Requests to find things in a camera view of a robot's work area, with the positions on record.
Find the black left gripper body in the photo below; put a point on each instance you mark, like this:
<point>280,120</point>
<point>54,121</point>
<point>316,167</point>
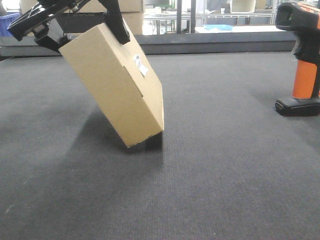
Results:
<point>41,13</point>

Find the brown cardboard package box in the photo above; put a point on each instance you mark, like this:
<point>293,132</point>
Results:
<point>121,80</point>

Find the blue plastic crate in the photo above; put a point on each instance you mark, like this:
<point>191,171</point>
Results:
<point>5,21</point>

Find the blue tray on white table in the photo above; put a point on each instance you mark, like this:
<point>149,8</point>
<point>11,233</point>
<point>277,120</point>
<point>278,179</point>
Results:
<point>218,27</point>

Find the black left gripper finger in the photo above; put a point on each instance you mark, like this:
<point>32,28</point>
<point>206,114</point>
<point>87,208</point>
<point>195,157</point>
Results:
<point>114,20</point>
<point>50,35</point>

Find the black vertical post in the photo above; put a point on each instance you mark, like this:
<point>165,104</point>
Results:
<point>179,16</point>

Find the beige monitor in background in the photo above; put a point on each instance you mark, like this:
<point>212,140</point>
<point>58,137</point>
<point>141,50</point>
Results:
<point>242,6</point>

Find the orange black barcode scanner gun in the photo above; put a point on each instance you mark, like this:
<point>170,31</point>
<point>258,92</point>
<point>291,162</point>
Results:
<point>303,21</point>

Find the large cardboard box black print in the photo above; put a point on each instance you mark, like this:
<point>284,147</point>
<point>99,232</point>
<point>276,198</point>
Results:
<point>91,14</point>

